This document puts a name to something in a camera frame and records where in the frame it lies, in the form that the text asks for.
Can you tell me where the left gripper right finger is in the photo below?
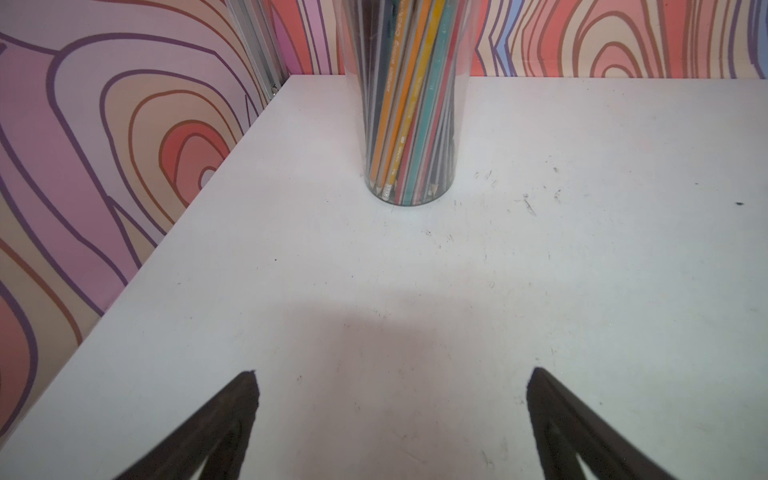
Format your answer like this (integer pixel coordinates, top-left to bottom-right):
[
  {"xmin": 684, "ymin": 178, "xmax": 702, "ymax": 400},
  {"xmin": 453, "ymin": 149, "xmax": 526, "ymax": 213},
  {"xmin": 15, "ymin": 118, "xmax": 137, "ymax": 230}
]
[{"xmin": 526, "ymin": 367, "xmax": 672, "ymax": 480}]

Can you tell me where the metal pen cup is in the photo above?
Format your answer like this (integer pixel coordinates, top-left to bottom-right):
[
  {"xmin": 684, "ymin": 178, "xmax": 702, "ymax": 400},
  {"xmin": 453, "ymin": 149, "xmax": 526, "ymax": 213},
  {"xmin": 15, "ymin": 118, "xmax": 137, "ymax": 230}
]
[{"xmin": 334, "ymin": 1, "xmax": 477, "ymax": 206}]

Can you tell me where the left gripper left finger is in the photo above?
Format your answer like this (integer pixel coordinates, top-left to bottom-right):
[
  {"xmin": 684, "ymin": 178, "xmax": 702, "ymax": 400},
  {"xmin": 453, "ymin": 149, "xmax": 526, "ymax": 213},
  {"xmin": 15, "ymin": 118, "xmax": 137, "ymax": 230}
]
[{"xmin": 118, "ymin": 371, "xmax": 260, "ymax": 479}]

